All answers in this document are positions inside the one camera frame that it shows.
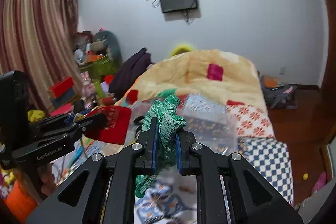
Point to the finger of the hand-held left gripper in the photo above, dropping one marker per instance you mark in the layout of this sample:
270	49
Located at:
92	121
52	121

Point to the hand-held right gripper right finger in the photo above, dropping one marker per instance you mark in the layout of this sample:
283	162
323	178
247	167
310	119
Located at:
179	154

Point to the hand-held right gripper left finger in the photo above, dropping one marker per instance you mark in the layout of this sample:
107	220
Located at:
155	146

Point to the red cloth pouch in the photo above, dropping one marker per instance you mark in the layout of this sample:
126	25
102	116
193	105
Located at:
116	124

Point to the green knit sock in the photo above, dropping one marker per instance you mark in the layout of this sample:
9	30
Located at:
168	119

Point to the clear plastic bag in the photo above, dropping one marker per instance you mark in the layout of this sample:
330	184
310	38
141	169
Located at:
210	124

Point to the person's left hand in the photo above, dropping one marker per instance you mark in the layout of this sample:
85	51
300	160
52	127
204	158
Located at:
47	182

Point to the yellow cloth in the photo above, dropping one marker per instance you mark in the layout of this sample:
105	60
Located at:
36	115

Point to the red box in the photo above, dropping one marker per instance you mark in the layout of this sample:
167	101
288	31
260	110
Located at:
61	86

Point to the pink bunny plush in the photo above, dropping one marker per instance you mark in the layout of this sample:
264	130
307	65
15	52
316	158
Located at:
86	83

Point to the green cardboard box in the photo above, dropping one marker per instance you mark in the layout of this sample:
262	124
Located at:
102	66

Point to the dark purple garment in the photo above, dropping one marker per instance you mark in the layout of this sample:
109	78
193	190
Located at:
131	69

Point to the striped red curtain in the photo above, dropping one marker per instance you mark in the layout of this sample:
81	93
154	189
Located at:
34	29

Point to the grey-green plush toy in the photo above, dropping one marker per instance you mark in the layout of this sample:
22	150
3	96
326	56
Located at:
110	43

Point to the orange cushion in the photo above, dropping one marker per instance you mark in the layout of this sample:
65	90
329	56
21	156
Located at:
19	200

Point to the patchwork blanket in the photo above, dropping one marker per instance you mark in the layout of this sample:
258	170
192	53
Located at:
236	77

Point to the yellow plush toy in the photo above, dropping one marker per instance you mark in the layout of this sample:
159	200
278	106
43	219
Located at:
182	49

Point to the grey backpack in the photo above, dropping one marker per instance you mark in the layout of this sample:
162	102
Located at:
278	92

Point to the yellow ball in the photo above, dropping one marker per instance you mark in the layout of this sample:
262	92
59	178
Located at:
305	176

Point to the pink cloth item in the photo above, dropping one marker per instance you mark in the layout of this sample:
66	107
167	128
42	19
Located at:
319	182

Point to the wall socket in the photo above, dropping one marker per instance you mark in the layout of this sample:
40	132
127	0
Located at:
282	70

